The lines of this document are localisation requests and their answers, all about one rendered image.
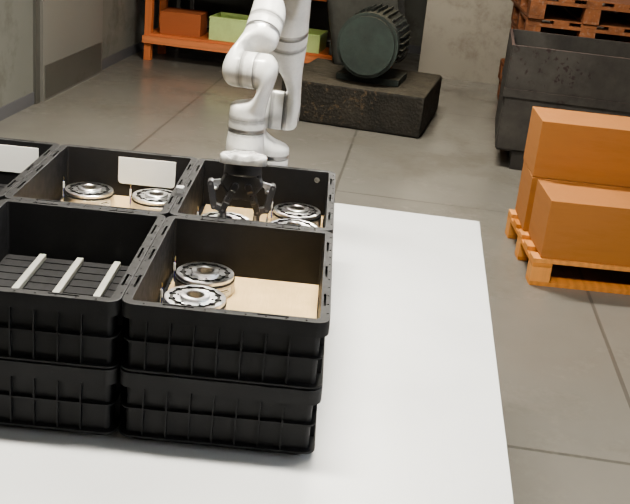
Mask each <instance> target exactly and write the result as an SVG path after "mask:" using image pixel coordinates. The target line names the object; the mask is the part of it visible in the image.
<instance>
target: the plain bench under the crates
mask: <svg viewBox="0 0 630 504"><path fill-rule="evenodd" d="M125 413H126V409H125V412H124V414H123V417H122V419H121V421H120V424H119V426H118V428H117V430H116V431H115V432H113V433H111V434H104V435H94V434H84V433H74V432H64V431H54V430H44V429H34V428H24V427H14V426H4V425H0V504H514V501H513V493H512V484H511V476H510V468H509V460H508V452H507V444H506V435H505V427H504V419H503V411H502V403H501V395H500V387H499V378H498V370H497V362H496V354H495V346H494V338H493V329H492V321H491V313H490V305H489V297H488V289H487V280H486V272H485V264H484V256H483V248H482V240H481V231H480V223H479V221H472V220H464V219H456V218H449V217H441V216H433V215H425V214H418V213H410V212H402V211H395V210H387V209H379V208H371V207H364V206H356V205H348V204H340V203H334V229H333V258H332V286H331V314H330V326H329V334H328V335H327V336H326V337H325V348H324V370H323V389H322V397H321V402H320V403H319V404H317V419H316V437H315V450H314V451H313V452H312V453H310V454H300V455H294V454H284V453H274V452H264V451H254V450H244V449H234V448H224V447H214V446H204V445H194V444H184V443H174V442H164V441H154V440H144V439H135V438H132V437H127V436H123V435H122V434H120V432H119V427H120V425H121V423H122V420H123V418H124V416H125Z"/></svg>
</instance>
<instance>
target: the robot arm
mask: <svg viewBox="0 0 630 504"><path fill-rule="evenodd" d="M310 9H311V0H284V1H283V0H254V2H253V6H252V9H251V12H250V15H249V18H248V21H247V24H246V27H245V30H244V32H243V33H242V35H241V36H240V37H239V39H238V40H237V41H236V43H235V44H234V45H233V47H232V48H231V49H230V51H229V52H228V54H227V55H226V57H225V59H224V62H223V66H222V74H223V78H224V80H225V81H226V83H227V84H229V85H231V86H234V87H240V88H248V89H255V90H256V94H255V96H254V97H253V98H250V99H239V100H235V101H233V102H232V103H231V105H230V109H229V124H228V134H227V138H226V148H225V151H223V152H222V153H220V160H219V162H220V163H223V164H224V174H223V176H222V177H221V178H219V179H213V178H209V179H208V183H207V184H208V192H209V199H210V206H211V209H213V210H214V209H215V210H217V211H218V212H219V217H223V218H226V212H227V211H226V209H227V207H228V205H229V204H230V202H231V200H232V198H233V200H239V199H242V200H245V201H250V204H251V206H252V209H253V212H254V213H253V221H260V216H261V215H262V214H268V213H269V211H270V208H271V204H272V201H273V198H274V194H275V191H276V184H275V183H271V184H270V183H266V182H263V179H262V167H266V166H267V164H268V165H278V166H287V167H288V158H289V147H288V146H287V145H286V144H285V143H283V142H281V141H279V140H277V139H275V138H274V137H272V136H271V135H270V134H269V133H268V132H267V131H266V128H268V129H277V130H287V131H289V130H294V129H295V128H296V126H297V124H298V122H299V116H300V106H301V87H302V74H303V66H304V60H305V54H306V48H307V40H308V33H309V21H310ZM266 53H268V54H266ZM278 71H279V73H280V75H281V76H282V78H283V80H284V82H285V85H286V89H287V91H281V90H272V89H273V87H274V84H275V82H276V79H277V76H278ZM220 184H222V186H223V187H224V189H225V190H226V192H227V193H226V195H225V197H224V199H223V201H222V203H221V204H220V203H218V202H217V197H216V190H217V189H218V187H219V185H220ZM262 187H263V188H264V189H265V194H267V197H266V200H265V204H264V206H261V207H259V204H258V200H257V197H256V194H257V193H258V192H259V190H260V189H261V188H262Z"/></svg>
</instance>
